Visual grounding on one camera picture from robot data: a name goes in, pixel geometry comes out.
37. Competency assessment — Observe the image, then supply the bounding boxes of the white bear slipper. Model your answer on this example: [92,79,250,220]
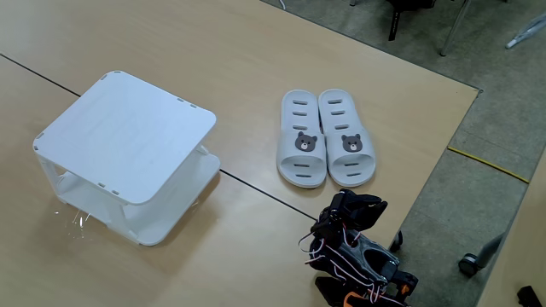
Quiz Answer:
[276,89,328,189]
[317,88,377,188]

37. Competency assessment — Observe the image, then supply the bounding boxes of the white plastic box shelf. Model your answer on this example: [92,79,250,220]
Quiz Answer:
[32,70,222,247]

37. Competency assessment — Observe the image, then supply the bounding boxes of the black table caster wheel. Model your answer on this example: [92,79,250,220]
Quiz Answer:
[388,229,404,253]

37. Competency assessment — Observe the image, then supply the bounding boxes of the grey caster wheel leg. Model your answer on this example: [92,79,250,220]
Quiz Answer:
[458,232,505,278]

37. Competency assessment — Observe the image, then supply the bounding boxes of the black floor object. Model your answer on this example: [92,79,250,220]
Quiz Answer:
[516,285,543,307]

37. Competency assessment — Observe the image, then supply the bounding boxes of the metal chair leg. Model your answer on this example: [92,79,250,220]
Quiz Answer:
[439,0,473,57]

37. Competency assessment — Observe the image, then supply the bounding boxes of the black chair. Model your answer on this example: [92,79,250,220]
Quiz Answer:
[386,0,439,43]

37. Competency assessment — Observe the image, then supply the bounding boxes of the grey folded umbrella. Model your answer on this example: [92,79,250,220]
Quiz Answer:
[505,12,546,50]

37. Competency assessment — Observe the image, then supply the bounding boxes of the yellow floor cable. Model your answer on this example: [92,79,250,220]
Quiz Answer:
[446,146,531,185]

